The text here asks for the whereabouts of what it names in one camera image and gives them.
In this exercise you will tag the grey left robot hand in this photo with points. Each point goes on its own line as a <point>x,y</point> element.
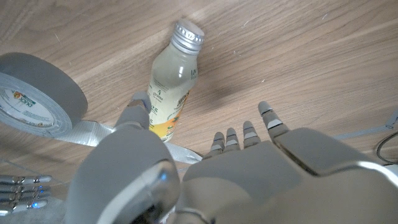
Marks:
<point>248,186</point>

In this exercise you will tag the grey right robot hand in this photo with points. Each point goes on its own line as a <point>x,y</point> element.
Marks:
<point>21,196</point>

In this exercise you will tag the grey duct tape roll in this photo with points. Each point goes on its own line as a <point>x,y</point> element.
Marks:
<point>46,84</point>

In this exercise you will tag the cream bottle with yellow label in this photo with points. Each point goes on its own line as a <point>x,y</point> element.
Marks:
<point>171,84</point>

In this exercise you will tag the silver bottle cap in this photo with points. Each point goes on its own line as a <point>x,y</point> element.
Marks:
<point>188,35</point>

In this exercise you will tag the grey tape table outline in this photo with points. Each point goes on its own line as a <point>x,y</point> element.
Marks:
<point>357,134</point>

